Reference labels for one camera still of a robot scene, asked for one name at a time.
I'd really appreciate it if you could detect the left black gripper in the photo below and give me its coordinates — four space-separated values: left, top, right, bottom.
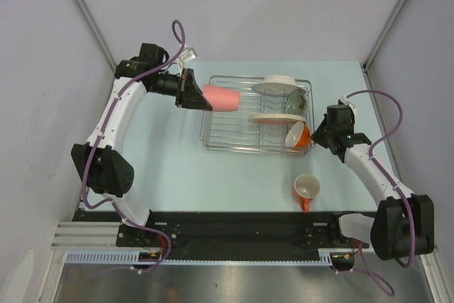
149 68 212 111

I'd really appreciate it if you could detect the coral pink cup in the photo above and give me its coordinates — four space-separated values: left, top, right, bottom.
203 84 240 112

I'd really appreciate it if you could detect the white bowl orange outside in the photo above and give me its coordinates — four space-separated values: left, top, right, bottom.
284 121 311 149

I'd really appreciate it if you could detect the green ceramic bowl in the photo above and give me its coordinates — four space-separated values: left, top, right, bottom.
284 90 307 115

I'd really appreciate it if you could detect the metal wire dish rack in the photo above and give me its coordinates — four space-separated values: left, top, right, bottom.
201 75 315 155

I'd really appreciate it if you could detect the orange mug white inside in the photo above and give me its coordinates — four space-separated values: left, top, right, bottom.
292 174 321 213

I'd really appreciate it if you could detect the pink beige leaf plate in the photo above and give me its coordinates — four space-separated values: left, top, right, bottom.
248 113 306 125

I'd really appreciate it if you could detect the white scalloped plate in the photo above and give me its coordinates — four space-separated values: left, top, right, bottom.
251 75 306 97

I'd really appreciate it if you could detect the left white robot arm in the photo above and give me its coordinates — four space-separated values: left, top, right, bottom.
71 43 213 246

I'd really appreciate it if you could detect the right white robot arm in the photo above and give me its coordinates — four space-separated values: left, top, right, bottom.
312 103 435 260

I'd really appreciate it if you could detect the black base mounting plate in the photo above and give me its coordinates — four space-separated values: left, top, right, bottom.
72 209 391 261

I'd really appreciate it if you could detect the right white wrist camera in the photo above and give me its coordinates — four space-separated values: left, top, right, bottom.
339 96 358 115

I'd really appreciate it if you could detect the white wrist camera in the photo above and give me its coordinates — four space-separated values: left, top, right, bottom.
339 96 358 115
176 46 197 74

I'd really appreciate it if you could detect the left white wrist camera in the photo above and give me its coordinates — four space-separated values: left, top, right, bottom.
176 46 197 74

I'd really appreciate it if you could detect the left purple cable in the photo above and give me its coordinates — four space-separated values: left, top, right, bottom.
80 19 187 275

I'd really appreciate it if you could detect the right aluminium frame post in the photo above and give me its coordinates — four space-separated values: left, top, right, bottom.
362 0 409 72

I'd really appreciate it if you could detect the aluminium frame post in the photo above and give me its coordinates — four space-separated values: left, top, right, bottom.
362 0 409 72
72 0 116 72

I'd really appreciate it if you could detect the left aluminium frame post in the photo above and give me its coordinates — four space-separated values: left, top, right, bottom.
72 0 116 72

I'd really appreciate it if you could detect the white slotted cable duct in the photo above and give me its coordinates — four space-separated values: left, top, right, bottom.
65 250 333 266

